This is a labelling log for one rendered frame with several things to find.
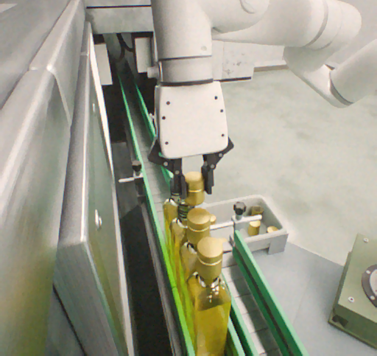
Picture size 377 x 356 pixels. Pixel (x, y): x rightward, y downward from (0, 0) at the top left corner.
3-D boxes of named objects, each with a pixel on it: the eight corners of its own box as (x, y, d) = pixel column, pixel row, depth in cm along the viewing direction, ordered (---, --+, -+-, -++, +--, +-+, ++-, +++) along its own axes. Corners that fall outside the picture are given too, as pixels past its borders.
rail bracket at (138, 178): (122, 198, 88) (115, 161, 80) (144, 194, 89) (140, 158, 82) (123, 207, 85) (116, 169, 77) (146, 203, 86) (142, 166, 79)
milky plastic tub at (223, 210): (197, 225, 95) (197, 205, 90) (258, 211, 100) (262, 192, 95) (215, 268, 82) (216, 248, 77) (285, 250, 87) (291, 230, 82)
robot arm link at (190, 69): (151, 60, 34) (153, 85, 35) (220, 55, 37) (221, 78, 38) (143, 62, 41) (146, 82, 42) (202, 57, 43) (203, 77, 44)
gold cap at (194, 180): (180, 194, 48) (180, 172, 46) (200, 190, 49) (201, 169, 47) (186, 208, 45) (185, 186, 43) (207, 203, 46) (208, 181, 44)
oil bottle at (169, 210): (166, 263, 68) (160, 193, 56) (188, 257, 69) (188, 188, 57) (171, 283, 64) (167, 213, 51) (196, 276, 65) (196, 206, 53)
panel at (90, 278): (99, 123, 107) (79, 21, 88) (107, 121, 108) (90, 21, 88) (118, 427, 36) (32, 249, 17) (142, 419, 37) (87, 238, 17)
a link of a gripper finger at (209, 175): (205, 155, 43) (208, 195, 45) (225, 152, 43) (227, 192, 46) (199, 149, 46) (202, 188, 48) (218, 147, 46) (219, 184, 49)
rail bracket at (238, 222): (192, 246, 71) (192, 209, 64) (254, 232, 75) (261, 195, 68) (196, 256, 69) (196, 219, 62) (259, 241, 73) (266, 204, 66)
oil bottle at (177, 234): (171, 284, 63) (166, 213, 51) (196, 278, 65) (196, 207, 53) (177, 307, 59) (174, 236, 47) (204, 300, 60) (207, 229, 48)
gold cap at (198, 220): (184, 230, 45) (183, 209, 42) (205, 225, 46) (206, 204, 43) (191, 248, 42) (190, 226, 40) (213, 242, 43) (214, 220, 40)
